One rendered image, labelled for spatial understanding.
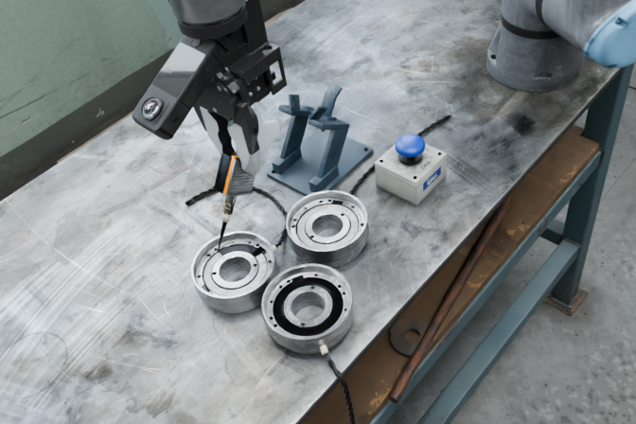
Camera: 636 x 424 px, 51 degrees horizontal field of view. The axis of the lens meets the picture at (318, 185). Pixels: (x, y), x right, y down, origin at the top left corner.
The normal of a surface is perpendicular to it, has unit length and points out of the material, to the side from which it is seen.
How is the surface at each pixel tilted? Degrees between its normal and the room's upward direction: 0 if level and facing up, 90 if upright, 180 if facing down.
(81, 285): 0
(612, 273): 0
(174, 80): 29
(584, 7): 97
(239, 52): 90
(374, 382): 0
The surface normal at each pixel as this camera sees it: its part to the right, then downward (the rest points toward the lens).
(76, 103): 0.73, 0.40
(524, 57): -0.53, 0.40
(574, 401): -0.12, -0.71
